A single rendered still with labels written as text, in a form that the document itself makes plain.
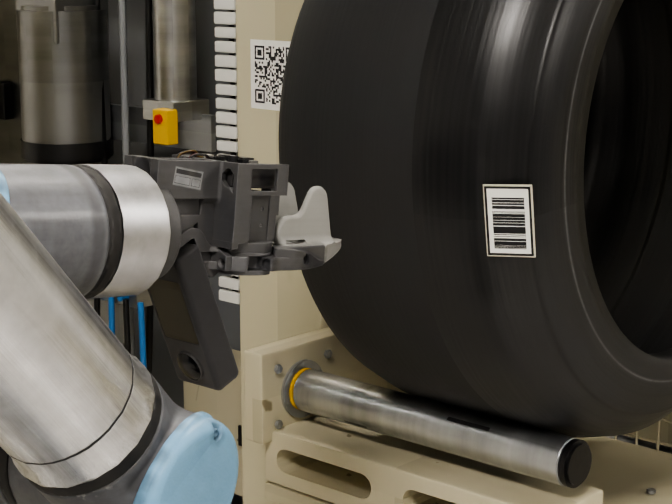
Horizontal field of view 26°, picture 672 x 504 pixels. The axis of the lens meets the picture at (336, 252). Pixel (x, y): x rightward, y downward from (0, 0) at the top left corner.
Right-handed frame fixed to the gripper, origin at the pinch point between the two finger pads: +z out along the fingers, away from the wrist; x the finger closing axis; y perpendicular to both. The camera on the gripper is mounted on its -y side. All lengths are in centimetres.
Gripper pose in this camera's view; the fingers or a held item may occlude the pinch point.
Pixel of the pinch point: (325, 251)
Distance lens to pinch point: 115.4
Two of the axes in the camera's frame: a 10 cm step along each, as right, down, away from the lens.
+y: 0.8, -9.9, -1.1
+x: -7.4, -1.4, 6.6
